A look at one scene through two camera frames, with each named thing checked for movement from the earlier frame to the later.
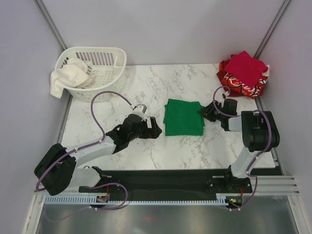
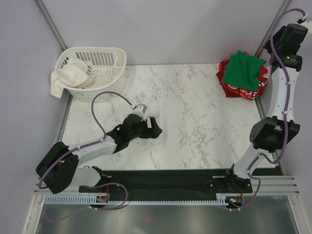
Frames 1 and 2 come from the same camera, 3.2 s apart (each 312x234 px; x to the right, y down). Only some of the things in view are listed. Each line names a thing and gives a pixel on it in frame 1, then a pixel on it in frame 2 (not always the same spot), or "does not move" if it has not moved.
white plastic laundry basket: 107,64 does not move
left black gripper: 150,133 does not move
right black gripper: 206,111 → 278,36
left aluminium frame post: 51,24 does not move
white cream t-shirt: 74,73 does not move
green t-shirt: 182,118 → 242,70
